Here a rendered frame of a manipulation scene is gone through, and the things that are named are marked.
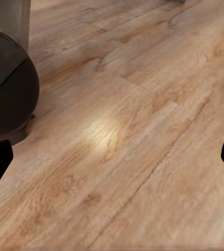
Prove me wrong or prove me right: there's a cauldron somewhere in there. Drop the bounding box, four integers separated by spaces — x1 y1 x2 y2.
0 32 40 146

